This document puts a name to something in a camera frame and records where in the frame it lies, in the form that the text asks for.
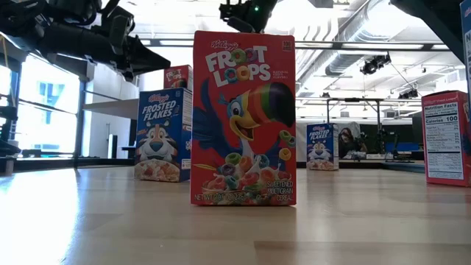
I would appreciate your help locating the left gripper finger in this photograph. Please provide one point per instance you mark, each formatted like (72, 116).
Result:
(147, 59)

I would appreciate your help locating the red Froot Loops cereal box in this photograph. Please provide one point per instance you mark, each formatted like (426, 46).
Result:
(243, 129)
(445, 140)
(176, 77)

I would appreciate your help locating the blue Frosted Flakes cereal box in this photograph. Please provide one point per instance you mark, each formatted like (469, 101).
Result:
(158, 140)
(468, 37)
(322, 147)

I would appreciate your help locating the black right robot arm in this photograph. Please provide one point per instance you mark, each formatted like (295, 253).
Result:
(434, 18)

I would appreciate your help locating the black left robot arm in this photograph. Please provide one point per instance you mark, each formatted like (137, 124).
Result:
(66, 40)

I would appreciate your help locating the black overhead beam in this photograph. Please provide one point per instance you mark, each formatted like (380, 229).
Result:
(331, 46)

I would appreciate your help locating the large black spotlight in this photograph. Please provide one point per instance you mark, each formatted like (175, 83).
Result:
(371, 66)

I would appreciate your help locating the white hanging sheet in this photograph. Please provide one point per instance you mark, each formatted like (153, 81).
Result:
(301, 143)

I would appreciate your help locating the person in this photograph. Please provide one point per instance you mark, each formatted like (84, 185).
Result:
(347, 141)

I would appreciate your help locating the small black spotlight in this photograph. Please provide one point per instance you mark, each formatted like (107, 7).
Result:
(412, 93)

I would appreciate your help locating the blue table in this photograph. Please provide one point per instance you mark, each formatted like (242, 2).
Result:
(403, 147)

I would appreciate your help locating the black monitor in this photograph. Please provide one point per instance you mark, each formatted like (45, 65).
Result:
(417, 130)

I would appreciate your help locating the wooden shelf with black frame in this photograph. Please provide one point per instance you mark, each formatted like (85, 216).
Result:
(110, 109)

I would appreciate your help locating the silver air duct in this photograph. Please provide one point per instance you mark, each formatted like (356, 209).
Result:
(346, 64)

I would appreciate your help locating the black metal gantry frame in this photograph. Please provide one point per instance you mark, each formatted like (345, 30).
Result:
(328, 117)

